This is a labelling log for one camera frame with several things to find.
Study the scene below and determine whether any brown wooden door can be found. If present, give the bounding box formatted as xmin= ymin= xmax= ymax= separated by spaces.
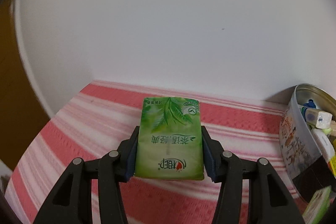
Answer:
xmin=0 ymin=1 xmax=51 ymax=170

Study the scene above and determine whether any white blue tissue pack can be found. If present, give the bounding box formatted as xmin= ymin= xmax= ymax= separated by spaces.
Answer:
xmin=301 ymin=106 xmax=333 ymax=130

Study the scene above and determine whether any cream green tissue pack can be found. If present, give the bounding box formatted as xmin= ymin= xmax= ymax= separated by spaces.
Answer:
xmin=302 ymin=185 xmax=333 ymax=224

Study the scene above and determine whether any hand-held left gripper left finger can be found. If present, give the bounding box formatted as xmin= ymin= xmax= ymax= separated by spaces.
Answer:
xmin=33 ymin=126 xmax=139 ymax=224

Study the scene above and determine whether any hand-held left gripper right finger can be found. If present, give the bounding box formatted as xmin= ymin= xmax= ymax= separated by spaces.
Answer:
xmin=201 ymin=125 xmax=305 ymax=224

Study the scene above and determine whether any round metal tin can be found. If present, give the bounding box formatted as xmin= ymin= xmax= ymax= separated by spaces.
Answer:
xmin=278 ymin=83 xmax=336 ymax=205

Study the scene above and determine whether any red striped cloth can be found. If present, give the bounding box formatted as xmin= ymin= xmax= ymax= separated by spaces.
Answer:
xmin=4 ymin=80 xmax=315 ymax=224

